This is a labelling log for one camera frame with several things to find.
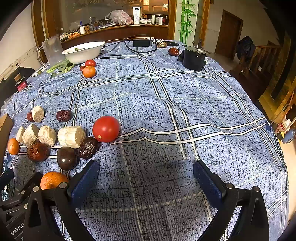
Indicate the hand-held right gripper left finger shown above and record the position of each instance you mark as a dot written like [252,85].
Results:
[85,183]

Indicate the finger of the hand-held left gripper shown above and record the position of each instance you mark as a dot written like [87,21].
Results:
[6,178]
[29,184]

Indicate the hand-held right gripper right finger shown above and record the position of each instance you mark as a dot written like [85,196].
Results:
[208,185]

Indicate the orange mandarin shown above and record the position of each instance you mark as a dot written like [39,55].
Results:
[53,179]
[89,71]
[13,146]

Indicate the dark purple passion fruit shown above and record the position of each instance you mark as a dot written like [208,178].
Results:
[67,158]

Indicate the large brown wrinkled date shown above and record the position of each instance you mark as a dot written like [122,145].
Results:
[38,151]

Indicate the dark wrinkled date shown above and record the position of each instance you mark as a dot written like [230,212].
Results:
[88,147]

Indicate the cardboard box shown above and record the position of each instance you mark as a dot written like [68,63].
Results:
[4,136]

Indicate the large pale sugarcane chunk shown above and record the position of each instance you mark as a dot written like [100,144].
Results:
[71,136]

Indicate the large red tomato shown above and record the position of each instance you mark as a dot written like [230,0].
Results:
[106,129]

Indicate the wrinkled red date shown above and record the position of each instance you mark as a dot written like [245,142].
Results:
[64,115]

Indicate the black chair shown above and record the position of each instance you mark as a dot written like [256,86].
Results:
[9,85]

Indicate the blue plaid tablecloth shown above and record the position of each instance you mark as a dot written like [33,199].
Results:
[161,104]

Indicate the blue bin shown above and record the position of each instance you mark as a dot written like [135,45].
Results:
[289,138]

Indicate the red label bottle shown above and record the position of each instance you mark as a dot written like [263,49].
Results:
[20,83]

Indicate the green leafy vegetable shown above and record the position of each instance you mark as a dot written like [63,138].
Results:
[60,67]

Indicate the small red tomato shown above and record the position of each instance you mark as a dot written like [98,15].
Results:
[90,63]

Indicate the white bowl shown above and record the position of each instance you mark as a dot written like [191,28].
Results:
[83,52]

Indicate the wooden stair railing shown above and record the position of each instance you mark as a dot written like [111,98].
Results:
[259,62]

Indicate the clear plastic pitcher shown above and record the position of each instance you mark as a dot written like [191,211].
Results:
[52,52]

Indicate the smooth red date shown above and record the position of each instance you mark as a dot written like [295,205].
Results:
[173,51]

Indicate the dark jacket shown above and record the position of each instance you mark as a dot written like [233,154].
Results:
[246,47]

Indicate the brown wooden door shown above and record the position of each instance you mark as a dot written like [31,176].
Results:
[229,34]

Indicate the small white bottle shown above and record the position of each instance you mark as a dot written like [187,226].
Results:
[81,29]

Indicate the wooden cabinet counter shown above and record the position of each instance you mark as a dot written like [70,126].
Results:
[115,32]

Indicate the plastic bag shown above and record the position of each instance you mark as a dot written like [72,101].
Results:
[118,17]

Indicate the flat white box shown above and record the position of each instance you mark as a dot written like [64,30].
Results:
[146,21]

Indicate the white tube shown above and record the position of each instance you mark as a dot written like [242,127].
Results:
[136,15]

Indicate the bamboo wall sticker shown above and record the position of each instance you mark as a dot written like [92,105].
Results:
[185,20]

